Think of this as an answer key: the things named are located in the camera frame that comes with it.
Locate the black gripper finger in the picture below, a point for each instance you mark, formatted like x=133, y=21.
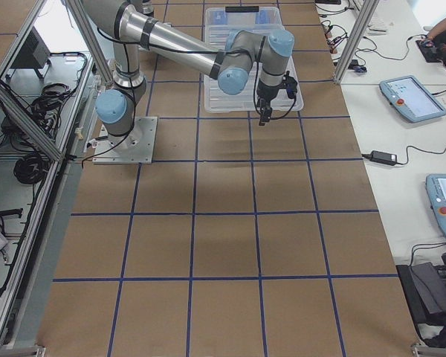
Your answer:
x=268, y=112
x=262, y=115

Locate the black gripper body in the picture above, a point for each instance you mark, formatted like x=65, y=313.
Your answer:
x=264, y=92

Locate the clear plastic box lid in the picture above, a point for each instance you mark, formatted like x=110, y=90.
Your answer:
x=216, y=101

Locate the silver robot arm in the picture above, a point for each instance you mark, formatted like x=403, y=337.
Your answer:
x=123, y=24

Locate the clear plastic storage box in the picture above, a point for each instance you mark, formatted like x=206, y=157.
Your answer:
x=218, y=23

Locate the black power adapter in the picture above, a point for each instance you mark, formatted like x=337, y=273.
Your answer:
x=383, y=158

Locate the blue teach pendant far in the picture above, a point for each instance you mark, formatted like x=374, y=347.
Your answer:
x=411, y=99

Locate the black laptop bag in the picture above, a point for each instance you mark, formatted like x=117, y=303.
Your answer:
x=424, y=287

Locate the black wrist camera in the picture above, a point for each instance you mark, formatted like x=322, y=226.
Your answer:
x=290, y=85

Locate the black box latch handle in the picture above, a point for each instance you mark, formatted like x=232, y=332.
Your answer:
x=241, y=9

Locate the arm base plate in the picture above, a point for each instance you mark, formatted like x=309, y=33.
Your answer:
x=137, y=148

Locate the aluminium frame post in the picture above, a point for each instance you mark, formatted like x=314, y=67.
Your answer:
x=356, y=33

